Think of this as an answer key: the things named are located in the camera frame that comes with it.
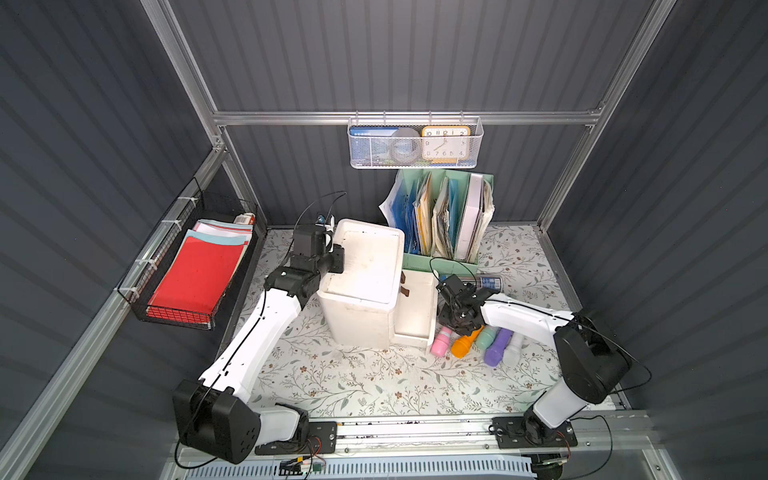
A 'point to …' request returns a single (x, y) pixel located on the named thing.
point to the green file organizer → (440, 215)
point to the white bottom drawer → (414, 320)
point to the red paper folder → (202, 271)
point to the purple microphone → (493, 354)
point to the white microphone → (512, 353)
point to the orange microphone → (462, 345)
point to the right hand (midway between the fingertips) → (449, 319)
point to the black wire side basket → (139, 287)
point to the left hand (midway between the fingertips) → (331, 246)
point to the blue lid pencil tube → (491, 283)
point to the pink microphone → (440, 344)
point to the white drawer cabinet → (362, 299)
